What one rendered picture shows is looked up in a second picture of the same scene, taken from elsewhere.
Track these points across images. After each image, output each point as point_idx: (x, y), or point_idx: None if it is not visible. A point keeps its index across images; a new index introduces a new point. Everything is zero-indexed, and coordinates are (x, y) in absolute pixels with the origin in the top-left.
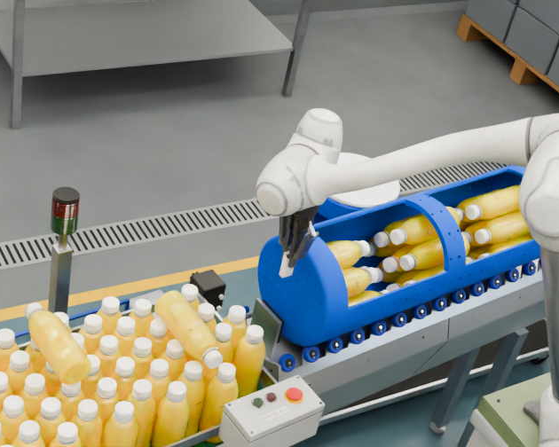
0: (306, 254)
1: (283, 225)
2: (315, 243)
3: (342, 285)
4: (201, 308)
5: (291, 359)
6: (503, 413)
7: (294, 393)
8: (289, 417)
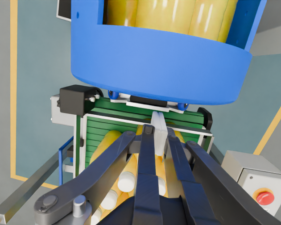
0: (205, 152)
1: (111, 184)
2: (163, 60)
3: (247, 64)
4: (122, 188)
5: None
6: None
7: (266, 201)
8: (273, 213)
